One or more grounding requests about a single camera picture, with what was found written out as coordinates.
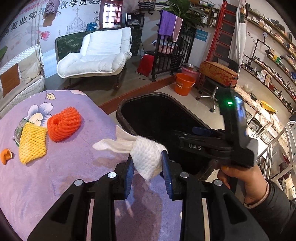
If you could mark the orange foam net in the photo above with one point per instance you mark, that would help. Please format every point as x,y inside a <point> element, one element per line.
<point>64,124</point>

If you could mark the black trash bin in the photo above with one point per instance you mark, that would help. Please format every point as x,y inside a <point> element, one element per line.
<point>157,115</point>

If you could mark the orange pillow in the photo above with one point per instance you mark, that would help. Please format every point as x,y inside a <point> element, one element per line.
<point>9,80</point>

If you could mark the white metal railing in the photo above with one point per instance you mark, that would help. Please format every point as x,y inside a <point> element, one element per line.
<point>288,136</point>

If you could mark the brown patterned suitcase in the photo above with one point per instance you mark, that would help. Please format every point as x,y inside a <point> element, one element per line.
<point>218,73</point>

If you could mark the purple hanging cloth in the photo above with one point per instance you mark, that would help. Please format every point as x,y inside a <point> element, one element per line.
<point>52,8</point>

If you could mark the red bag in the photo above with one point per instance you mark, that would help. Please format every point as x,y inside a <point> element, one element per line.
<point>145,66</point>

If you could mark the orange peel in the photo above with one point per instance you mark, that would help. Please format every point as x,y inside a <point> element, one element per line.
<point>7,156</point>

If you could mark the blue bag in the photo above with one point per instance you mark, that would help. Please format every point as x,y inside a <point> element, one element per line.
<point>92,26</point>

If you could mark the person's right hand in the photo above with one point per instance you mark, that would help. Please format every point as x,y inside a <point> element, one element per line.
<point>249,183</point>

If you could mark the curved wall bookshelf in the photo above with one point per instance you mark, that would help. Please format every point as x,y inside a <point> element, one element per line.
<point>272,58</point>

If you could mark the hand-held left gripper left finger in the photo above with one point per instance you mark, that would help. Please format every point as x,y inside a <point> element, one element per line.
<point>129,176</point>

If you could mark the green floral cabinet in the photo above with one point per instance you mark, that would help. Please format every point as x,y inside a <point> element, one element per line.
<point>69,41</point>

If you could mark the green plastic wrapper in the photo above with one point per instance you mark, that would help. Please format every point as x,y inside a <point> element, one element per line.
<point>18,129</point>

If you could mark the yellow dustpan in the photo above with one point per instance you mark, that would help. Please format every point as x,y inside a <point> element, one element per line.
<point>268,106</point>

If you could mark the orange bucket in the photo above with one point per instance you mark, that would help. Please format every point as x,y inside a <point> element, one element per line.
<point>183,85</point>

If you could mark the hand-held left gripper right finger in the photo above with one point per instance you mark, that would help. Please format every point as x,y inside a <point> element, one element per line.
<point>166,171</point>

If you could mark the yellow foam net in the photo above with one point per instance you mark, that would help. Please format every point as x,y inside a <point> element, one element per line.
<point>32,143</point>

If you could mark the black metal rack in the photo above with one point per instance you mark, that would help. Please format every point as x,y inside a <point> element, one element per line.
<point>166,67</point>

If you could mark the white paper tissue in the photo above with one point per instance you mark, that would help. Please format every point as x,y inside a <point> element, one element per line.
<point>148,155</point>

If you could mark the large wall poster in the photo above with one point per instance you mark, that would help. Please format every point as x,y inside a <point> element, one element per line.
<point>23,23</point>

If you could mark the person's right forearm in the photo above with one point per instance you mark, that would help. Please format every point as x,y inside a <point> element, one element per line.
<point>277,213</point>

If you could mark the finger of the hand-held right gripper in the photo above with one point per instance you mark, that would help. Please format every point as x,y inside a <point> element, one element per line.
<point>201,131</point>

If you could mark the metal bowl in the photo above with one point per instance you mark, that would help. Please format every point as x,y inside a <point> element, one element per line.
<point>190,67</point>

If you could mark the white wicker swing sofa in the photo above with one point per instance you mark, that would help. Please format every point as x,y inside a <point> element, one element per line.
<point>30,90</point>

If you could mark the red ladder shelf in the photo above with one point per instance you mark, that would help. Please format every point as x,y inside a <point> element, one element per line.
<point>223,34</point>

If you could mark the beige cushion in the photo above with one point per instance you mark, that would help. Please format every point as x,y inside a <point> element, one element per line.
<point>30,67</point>

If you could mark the green potted plant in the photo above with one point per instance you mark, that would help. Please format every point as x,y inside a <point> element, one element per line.
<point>185,11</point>

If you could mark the white hanging apron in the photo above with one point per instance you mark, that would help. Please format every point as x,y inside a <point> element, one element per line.
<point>238,34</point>

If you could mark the purple towel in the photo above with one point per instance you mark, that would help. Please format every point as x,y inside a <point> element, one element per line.
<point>167,23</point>

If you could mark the pink basin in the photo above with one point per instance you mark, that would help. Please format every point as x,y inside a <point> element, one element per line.
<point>192,74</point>

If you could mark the black framed box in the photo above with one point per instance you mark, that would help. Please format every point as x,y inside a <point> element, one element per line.
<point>134,19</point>

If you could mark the pink towel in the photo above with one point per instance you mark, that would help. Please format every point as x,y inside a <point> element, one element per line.
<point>177,30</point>

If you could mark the office chair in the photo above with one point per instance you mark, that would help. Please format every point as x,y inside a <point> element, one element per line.
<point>209,90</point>

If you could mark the red phone booth cabinet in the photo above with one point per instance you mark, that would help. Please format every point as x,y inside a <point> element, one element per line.
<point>111,14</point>

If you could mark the white padded armchair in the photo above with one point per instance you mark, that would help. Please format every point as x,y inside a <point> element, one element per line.
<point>99,53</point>

